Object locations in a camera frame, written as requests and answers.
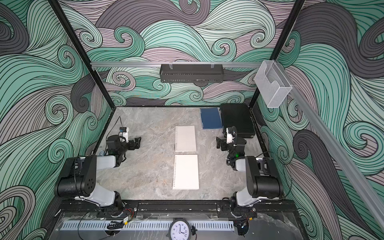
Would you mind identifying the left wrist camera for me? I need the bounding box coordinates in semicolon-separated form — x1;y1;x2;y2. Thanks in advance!
119;127;129;143

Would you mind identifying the white slotted cable duct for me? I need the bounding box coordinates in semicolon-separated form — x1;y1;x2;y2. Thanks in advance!
60;220;235;232

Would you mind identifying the black hard case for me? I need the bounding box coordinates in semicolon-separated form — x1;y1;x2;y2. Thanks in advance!
220;103;256;139

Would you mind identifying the right side aluminium rail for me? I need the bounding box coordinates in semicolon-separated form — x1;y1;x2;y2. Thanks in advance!
275;61;384;229

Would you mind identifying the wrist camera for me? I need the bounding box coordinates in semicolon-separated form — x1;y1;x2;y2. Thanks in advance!
119;127;129;143
226;127;235;144

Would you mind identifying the clear acrylic wall holder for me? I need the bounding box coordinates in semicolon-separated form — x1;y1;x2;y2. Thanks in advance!
254;60;292;109

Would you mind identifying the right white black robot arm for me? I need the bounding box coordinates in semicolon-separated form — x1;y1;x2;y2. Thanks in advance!
216;137;284;213

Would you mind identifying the black wall-mounted tray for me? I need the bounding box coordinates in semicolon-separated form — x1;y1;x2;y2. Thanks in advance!
160;64;224;83

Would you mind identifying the blue cover notebook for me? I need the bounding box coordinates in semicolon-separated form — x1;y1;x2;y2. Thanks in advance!
200;108;223;130

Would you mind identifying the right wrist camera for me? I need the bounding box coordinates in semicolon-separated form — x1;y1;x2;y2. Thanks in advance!
226;127;235;144

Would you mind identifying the aluminium wall rail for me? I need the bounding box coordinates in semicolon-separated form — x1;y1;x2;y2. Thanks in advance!
91;61;262;69

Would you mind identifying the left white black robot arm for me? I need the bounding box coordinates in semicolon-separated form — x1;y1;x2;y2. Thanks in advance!
54;135;142;218

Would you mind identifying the round analog clock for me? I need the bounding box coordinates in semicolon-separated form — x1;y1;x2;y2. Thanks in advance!
167;219;192;240

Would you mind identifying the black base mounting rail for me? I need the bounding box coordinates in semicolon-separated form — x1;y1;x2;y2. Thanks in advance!
56;199;299;219

